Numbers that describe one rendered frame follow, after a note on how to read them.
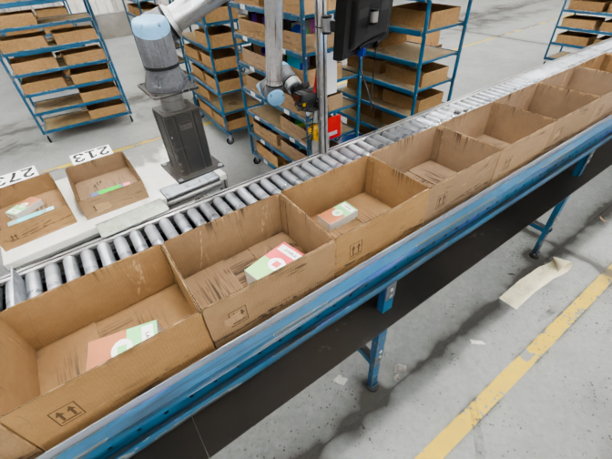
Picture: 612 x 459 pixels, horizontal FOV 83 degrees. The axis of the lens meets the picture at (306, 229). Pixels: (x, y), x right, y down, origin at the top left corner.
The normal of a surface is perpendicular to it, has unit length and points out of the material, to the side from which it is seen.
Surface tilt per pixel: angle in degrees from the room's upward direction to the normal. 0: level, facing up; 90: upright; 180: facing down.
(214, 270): 2
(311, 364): 0
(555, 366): 0
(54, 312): 89
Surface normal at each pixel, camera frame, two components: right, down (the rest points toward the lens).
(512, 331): -0.05, -0.76
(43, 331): 0.58, 0.50
